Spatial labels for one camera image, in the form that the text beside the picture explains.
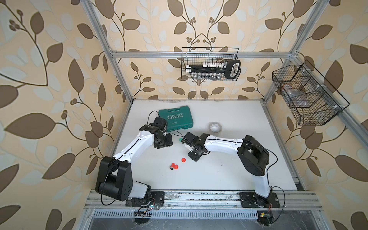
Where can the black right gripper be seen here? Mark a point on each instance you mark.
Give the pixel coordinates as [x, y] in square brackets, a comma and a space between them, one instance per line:
[193, 157]

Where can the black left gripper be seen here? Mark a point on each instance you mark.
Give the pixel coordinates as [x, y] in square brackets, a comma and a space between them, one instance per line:
[169, 142]

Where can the red stamp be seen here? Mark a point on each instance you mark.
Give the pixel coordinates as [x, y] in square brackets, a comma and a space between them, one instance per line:
[172, 166]

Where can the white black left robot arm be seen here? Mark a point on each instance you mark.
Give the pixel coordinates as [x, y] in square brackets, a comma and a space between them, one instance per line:
[115, 178]

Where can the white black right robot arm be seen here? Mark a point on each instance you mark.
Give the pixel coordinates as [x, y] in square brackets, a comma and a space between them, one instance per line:
[253, 156]

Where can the green plastic tool case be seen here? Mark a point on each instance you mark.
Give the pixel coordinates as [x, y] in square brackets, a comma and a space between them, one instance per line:
[177, 118]

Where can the clear packing tape roll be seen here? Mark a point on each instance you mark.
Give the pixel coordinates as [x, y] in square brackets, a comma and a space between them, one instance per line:
[215, 127]

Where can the black white tool in basket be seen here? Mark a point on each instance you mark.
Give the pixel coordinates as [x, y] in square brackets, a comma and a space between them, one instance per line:
[228, 70]

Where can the plastic bag in basket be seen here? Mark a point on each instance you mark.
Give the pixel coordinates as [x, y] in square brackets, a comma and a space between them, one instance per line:
[294, 97]

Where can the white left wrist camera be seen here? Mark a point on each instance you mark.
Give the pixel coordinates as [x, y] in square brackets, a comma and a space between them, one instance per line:
[158, 124]

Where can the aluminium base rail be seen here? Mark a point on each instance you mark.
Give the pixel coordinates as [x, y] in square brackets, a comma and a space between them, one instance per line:
[197, 204]

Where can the black wire basket back wall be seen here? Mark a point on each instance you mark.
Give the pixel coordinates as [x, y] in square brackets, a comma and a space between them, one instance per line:
[199, 55]

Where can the black wire basket wall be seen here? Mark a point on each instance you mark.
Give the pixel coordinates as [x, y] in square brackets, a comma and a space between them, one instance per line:
[199, 55]
[324, 98]

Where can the black wire basket right wall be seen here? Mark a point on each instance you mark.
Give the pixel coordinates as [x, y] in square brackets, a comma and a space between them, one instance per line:
[324, 98]

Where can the aluminium cage frame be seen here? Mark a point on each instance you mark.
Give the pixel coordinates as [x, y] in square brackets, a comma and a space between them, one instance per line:
[350, 122]

